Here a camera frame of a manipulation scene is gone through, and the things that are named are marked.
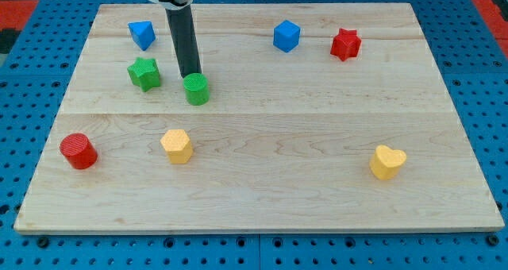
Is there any wooden board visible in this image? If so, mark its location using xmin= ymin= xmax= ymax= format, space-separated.
xmin=14 ymin=3 xmax=505 ymax=235

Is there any yellow hexagon block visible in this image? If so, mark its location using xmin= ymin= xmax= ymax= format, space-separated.
xmin=160 ymin=129 xmax=194 ymax=164

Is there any red cylinder block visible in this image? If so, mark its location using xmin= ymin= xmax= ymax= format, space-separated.
xmin=60 ymin=133 xmax=98 ymax=170

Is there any yellow heart block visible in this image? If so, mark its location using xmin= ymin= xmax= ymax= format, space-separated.
xmin=369 ymin=145 xmax=407 ymax=180

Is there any green star block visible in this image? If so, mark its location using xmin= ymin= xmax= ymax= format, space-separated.
xmin=127 ymin=57 xmax=161 ymax=92

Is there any blue triangular prism block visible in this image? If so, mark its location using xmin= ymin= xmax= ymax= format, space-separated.
xmin=128 ymin=21 xmax=156 ymax=51

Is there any blue cube block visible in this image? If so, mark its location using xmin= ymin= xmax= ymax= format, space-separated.
xmin=272 ymin=20 xmax=301 ymax=53

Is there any red star block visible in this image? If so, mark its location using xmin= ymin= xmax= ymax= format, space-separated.
xmin=330 ymin=28 xmax=362 ymax=61

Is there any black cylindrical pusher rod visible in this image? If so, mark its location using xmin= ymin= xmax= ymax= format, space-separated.
xmin=166 ymin=5 xmax=202 ymax=78

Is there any green cylinder block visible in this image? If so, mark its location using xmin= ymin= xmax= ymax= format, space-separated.
xmin=183 ymin=73 xmax=210 ymax=106

